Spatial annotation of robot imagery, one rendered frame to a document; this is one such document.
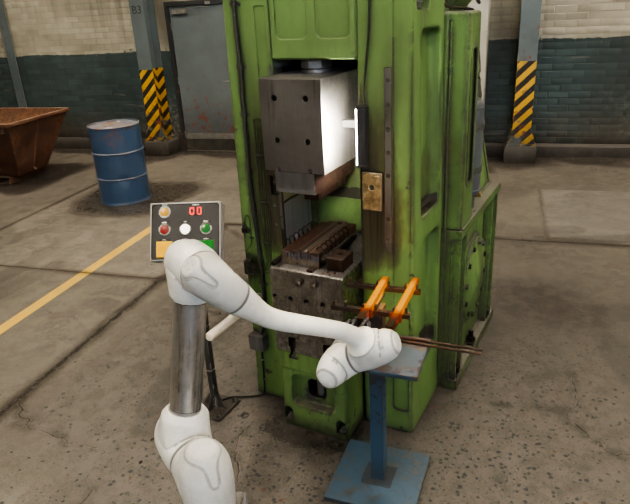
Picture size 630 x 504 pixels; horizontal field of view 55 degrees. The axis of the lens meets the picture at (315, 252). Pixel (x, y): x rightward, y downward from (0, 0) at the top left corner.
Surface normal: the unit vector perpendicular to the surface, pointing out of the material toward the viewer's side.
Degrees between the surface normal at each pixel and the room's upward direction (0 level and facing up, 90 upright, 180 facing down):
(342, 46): 90
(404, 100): 90
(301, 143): 90
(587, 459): 0
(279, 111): 90
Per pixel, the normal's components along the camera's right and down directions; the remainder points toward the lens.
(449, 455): -0.05, -0.92
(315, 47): -0.46, 0.36
